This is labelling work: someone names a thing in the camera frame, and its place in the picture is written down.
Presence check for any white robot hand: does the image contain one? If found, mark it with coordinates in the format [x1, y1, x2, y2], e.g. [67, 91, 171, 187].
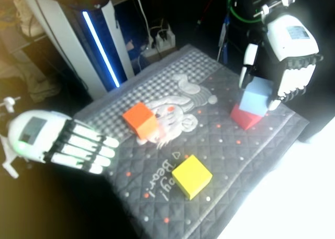
[238, 12, 324, 112]
[7, 109, 120, 175]

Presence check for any blue foam cube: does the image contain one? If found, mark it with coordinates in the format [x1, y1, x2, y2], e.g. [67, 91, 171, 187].
[239, 77, 274, 117]

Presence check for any orange foam cube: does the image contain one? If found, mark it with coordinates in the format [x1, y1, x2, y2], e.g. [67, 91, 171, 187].
[122, 102, 159, 140]

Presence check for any red foam cube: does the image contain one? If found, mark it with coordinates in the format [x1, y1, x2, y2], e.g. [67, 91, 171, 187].
[230, 103, 264, 131]

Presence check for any yellow foam cube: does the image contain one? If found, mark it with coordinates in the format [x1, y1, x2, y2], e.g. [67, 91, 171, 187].
[171, 154, 213, 201]

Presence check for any white column with blue light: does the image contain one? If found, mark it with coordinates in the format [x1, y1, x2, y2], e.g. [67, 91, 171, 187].
[19, 0, 136, 100]

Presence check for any white power strip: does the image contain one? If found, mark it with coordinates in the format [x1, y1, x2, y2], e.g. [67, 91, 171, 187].
[150, 26, 176, 51]

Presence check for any grey quilt with bear print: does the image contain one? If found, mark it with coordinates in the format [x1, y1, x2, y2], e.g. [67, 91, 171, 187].
[73, 44, 311, 239]

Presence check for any green cable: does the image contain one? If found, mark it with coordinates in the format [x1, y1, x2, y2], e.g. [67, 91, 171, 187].
[228, 0, 263, 24]

